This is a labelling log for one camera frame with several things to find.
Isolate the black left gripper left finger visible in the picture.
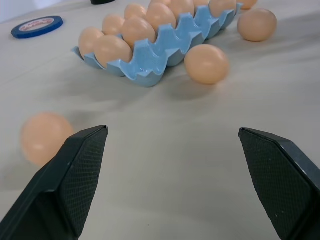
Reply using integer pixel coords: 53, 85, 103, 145
0, 124, 109, 240

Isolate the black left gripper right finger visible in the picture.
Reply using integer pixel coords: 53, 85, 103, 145
238, 127, 320, 240

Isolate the blue egg tray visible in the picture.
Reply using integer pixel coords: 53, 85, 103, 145
72, 2, 244, 89

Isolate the blue tape roll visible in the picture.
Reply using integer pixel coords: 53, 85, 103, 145
10, 15, 64, 40

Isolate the black object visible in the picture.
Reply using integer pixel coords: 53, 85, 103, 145
90, 0, 117, 6

